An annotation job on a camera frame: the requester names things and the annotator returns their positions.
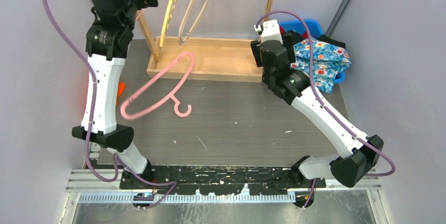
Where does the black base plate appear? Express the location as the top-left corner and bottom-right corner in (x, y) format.
(119, 166), (313, 196)

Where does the beige wooden hanger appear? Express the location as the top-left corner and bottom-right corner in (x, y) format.
(177, 0), (210, 45)

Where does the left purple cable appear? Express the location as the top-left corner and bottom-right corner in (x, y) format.
(41, 0), (178, 210)

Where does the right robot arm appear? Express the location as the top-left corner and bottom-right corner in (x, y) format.
(250, 38), (384, 188)

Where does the aluminium rail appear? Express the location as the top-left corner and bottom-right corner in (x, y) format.
(66, 166), (381, 209)

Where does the purple cable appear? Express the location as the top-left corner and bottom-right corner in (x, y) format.
(254, 9), (397, 210)
(41, 0), (178, 210)

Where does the blue plastic bin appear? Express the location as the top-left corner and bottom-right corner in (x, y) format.
(278, 19), (346, 84)

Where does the blue floral skirt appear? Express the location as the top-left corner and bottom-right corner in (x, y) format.
(290, 38), (351, 93)

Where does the wooden clothes rack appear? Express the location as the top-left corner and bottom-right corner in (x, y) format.
(137, 0), (273, 83)

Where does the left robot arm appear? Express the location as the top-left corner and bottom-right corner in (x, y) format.
(72, 0), (158, 189)

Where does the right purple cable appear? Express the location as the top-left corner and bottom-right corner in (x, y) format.
(254, 9), (397, 210)

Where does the red pleated skirt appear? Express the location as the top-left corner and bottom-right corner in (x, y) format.
(302, 32), (310, 39)

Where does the cream plastic hanger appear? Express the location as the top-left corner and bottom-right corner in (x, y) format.
(159, 0), (177, 47)

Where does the orange cloth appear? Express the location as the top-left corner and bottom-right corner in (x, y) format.
(116, 82), (126, 106)

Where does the black skirt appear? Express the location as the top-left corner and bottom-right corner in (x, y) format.
(281, 30), (346, 49)

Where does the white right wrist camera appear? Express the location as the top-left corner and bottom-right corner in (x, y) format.
(254, 19), (283, 44)

